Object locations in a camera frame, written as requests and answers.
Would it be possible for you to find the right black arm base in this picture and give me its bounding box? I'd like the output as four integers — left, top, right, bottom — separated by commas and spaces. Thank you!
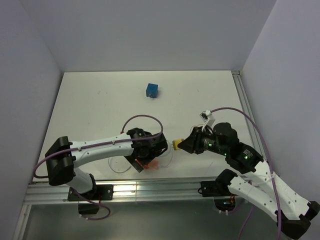
197, 180, 245, 215

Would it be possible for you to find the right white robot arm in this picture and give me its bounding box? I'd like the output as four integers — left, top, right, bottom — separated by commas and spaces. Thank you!
178, 122, 320, 240

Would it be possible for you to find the aluminium rail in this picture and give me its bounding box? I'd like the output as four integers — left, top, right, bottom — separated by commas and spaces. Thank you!
231, 70, 269, 161
22, 177, 216, 205

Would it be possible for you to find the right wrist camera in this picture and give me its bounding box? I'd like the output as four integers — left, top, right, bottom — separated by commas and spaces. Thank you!
199, 110, 216, 132

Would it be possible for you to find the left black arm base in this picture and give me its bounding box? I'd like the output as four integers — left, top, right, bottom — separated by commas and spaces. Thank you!
67, 184, 114, 218

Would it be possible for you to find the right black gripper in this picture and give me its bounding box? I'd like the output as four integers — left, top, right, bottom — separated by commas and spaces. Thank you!
177, 125, 228, 156

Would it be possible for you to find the aluminium right side rail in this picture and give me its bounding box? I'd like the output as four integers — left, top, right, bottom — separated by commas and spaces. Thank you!
231, 70, 269, 161

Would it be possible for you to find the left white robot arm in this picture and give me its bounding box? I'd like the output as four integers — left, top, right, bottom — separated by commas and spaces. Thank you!
45, 127, 168, 200

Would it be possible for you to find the blue cube socket adapter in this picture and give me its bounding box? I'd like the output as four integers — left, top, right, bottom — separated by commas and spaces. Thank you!
145, 83, 159, 99

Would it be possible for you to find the yellow plug adapter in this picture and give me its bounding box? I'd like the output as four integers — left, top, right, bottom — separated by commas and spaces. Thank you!
172, 138, 184, 151

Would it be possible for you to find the aluminium front rail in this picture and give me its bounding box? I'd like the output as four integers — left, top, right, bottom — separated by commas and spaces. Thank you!
22, 177, 216, 205

